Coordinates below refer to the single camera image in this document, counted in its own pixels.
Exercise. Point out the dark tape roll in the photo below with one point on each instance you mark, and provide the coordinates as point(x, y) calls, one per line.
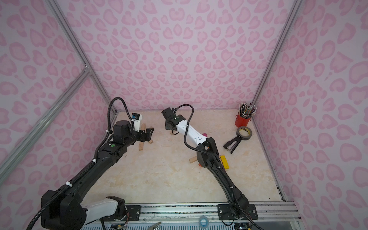
point(244, 133)

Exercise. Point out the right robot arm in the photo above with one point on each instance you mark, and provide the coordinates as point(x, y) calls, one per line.
point(208, 157)

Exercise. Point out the red pen cup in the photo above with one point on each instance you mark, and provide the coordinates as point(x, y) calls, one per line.
point(241, 122)

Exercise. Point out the yellow block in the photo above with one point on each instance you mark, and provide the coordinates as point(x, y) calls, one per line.
point(224, 162)

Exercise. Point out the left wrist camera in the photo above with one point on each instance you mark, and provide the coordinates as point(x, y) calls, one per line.
point(136, 121)

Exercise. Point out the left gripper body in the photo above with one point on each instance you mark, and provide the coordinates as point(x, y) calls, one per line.
point(146, 135)

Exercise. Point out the black stapler tool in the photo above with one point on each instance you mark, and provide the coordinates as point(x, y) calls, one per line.
point(232, 144)

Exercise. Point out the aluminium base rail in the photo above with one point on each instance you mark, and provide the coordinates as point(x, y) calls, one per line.
point(267, 215)

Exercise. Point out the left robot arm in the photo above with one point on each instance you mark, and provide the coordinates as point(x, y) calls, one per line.
point(63, 209)

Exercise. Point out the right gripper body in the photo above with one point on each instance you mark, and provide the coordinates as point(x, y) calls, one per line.
point(167, 115)

